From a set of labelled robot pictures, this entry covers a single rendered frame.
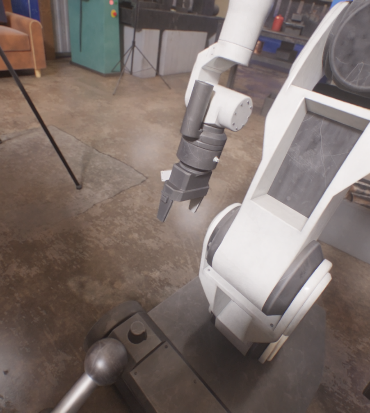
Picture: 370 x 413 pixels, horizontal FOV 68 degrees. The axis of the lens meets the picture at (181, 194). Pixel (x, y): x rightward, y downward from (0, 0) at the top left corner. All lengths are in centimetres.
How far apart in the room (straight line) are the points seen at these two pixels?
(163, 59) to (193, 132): 389
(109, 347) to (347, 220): 144
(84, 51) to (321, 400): 403
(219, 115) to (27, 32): 319
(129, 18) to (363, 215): 339
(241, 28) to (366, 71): 21
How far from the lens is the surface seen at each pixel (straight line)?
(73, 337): 107
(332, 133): 43
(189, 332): 89
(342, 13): 48
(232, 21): 53
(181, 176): 56
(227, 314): 73
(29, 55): 362
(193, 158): 54
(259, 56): 329
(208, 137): 53
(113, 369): 30
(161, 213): 59
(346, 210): 159
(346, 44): 43
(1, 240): 141
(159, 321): 90
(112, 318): 86
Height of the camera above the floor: 95
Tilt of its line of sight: 35 degrees down
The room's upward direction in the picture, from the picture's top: 11 degrees clockwise
